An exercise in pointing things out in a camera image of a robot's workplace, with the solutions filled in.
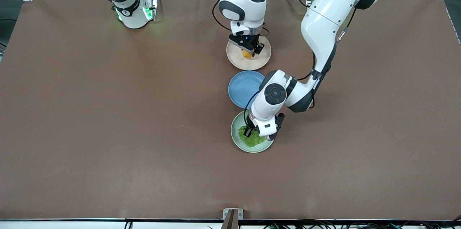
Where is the green lettuce leaf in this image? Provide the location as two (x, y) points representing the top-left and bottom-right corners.
(238, 125), (269, 148)

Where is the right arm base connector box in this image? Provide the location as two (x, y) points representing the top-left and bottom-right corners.
(142, 0), (159, 21)

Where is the pale green plate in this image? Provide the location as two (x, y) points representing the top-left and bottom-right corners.
(231, 110), (276, 153)

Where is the beige plate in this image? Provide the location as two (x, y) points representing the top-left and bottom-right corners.
(226, 36), (272, 71)

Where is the blue plate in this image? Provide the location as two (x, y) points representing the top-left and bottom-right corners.
(228, 71), (266, 109)

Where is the brown table cover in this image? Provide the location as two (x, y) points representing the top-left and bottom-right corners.
(0, 0), (461, 221)

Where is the white table edge rail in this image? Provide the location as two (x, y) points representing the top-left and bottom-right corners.
(0, 219), (461, 229)

